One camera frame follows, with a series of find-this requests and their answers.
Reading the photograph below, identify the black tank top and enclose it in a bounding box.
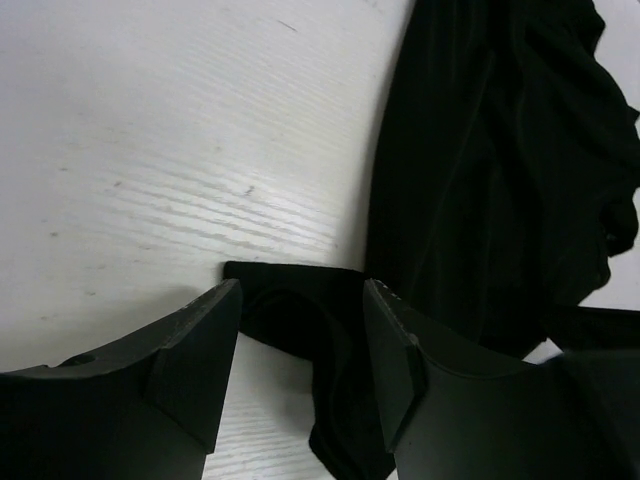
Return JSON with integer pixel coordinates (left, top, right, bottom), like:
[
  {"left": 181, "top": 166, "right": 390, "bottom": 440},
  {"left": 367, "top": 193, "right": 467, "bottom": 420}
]
[{"left": 223, "top": 1, "right": 639, "bottom": 479}]

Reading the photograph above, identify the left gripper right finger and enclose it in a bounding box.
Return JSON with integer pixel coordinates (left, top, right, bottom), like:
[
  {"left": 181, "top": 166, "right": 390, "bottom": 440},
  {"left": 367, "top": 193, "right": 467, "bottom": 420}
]
[{"left": 363, "top": 280, "right": 639, "bottom": 479}]

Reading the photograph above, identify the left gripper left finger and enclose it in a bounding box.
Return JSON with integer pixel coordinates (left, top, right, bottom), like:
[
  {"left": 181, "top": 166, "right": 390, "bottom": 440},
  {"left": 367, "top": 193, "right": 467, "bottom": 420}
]
[{"left": 1, "top": 280, "right": 242, "bottom": 479}]

